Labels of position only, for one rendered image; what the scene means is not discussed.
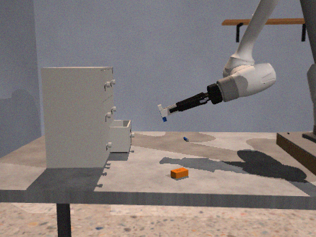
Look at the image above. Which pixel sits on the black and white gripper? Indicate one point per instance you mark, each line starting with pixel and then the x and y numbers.
pixel 213 94

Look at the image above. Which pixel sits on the grey chest of drawers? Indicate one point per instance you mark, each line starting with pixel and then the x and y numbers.
pixel 72 117

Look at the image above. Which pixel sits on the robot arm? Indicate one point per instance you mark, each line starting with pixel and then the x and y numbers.
pixel 249 78

